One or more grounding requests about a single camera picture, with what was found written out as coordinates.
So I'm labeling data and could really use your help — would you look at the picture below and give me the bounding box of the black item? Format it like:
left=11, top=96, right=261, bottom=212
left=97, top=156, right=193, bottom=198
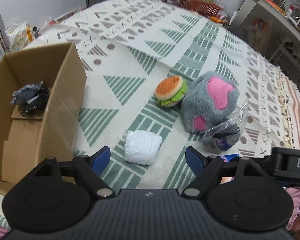
left=203, top=99, right=249, bottom=152

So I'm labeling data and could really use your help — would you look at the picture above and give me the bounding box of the blue tissue pack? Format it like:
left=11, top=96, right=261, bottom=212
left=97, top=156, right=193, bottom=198
left=218, top=154, right=239, bottom=162

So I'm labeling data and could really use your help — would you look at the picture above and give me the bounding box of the white cloth bundle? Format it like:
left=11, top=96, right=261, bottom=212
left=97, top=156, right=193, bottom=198
left=124, top=130, right=162, bottom=165

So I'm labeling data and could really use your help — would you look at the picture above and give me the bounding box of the grey pink plush paw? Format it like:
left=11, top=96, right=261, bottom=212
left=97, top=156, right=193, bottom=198
left=180, top=71, right=240, bottom=133

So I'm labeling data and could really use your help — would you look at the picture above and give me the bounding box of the plush hamburger toy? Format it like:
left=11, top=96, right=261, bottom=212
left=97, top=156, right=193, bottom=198
left=155, top=75, right=187, bottom=107

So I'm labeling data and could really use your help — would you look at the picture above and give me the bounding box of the pink bed sheet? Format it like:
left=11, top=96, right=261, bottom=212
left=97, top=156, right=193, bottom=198
left=286, top=188, right=300, bottom=232

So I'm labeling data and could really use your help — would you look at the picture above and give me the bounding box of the black hair clip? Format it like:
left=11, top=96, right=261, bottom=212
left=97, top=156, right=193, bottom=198
left=20, top=88, right=50, bottom=116

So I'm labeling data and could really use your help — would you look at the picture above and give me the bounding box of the brown cardboard box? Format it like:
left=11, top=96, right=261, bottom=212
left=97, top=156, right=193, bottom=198
left=0, top=43, right=87, bottom=195

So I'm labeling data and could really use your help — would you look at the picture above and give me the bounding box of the patterned cream green blanket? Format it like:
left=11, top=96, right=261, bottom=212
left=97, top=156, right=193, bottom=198
left=0, top=0, right=300, bottom=230

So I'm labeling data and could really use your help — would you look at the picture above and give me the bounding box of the yellow white large bag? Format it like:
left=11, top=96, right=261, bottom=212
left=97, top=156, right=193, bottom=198
left=5, top=21, right=34, bottom=52

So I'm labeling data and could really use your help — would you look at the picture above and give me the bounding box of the white desk with shelves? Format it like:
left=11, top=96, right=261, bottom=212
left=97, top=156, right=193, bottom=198
left=228, top=0, right=300, bottom=85

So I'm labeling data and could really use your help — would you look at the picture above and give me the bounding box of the red plastic basket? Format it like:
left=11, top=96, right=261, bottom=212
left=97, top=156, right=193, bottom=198
left=179, top=0, right=221, bottom=16

